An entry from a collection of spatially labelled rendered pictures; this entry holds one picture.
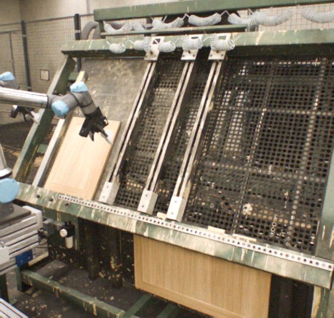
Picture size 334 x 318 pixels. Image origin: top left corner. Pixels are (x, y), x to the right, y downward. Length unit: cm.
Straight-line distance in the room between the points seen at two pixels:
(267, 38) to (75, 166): 147
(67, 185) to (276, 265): 143
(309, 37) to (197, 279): 154
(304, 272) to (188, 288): 86
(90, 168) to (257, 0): 161
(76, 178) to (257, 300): 135
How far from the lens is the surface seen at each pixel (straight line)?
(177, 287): 240
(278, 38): 222
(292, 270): 175
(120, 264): 260
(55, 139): 271
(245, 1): 274
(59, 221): 245
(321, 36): 219
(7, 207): 186
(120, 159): 223
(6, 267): 204
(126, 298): 293
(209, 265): 220
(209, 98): 215
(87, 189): 237
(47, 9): 1089
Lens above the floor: 174
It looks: 14 degrees down
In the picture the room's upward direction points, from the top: straight up
